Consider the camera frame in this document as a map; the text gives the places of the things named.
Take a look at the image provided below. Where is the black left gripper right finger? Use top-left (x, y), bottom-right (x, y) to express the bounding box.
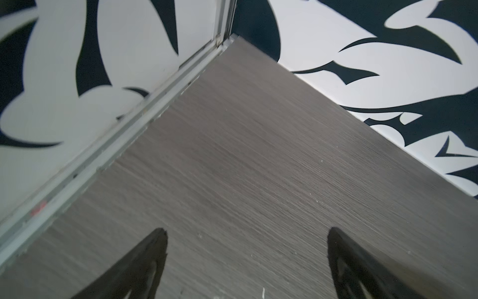
top-left (327, 227), bottom-right (423, 299)

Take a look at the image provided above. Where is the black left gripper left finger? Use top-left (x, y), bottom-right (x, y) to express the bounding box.
top-left (73, 228), bottom-right (168, 299)

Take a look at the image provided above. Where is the aluminium frame rail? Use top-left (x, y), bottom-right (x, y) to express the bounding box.
top-left (1, 1), bottom-right (233, 269)

